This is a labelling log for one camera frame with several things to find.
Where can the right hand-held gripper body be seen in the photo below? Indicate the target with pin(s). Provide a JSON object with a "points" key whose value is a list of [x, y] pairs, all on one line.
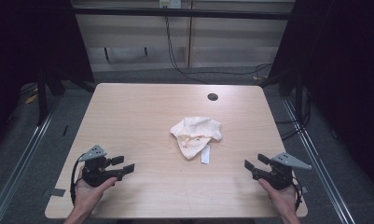
{"points": [[281, 174]]}

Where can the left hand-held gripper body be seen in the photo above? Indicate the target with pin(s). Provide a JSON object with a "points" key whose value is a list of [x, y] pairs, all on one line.
{"points": [[94, 169]]}

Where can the cream printed towel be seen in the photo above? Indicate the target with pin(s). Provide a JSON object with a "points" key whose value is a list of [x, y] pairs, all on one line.
{"points": [[195, 133]]}

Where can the person's right hand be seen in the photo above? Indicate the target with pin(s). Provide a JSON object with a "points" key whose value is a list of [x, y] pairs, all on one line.
{"points": [[281, 197]]}

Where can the person's left hand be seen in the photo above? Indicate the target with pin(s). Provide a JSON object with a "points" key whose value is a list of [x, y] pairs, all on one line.
{"points": [[90, 194]]}

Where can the grey tape strip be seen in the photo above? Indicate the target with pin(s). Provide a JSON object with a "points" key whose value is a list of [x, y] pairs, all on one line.
{"points": [[55, 192], [304, 189]]}

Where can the small black floor piece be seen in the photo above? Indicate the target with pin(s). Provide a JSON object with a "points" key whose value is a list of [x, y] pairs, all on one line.
{"points": [[65, 130]]}

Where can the black metal stand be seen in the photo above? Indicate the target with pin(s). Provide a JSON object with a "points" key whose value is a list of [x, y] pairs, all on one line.
{"points": [[42, 96]]}

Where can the yellow floor object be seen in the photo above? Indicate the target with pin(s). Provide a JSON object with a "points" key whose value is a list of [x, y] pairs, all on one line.
{"points": [[31, 99]]}

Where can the dark curtain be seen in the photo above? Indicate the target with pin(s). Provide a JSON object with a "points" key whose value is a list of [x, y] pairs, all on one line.
{"points": [[29, 46], [346, 77]]}

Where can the aluminium floor rail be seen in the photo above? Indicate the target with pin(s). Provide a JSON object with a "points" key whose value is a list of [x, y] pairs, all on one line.
{"points": [[315, 161], [23, 155]]}

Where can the black wall hook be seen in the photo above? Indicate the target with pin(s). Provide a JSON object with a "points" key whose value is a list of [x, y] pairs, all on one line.
{"points": [[106, 54]]}

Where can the black horizontal frame bar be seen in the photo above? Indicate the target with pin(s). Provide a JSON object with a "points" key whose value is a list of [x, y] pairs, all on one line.
{"points": [[181, 13]]}

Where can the white wall power outlet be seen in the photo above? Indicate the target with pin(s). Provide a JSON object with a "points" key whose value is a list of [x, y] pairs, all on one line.
{"points": [[170, 3]]}

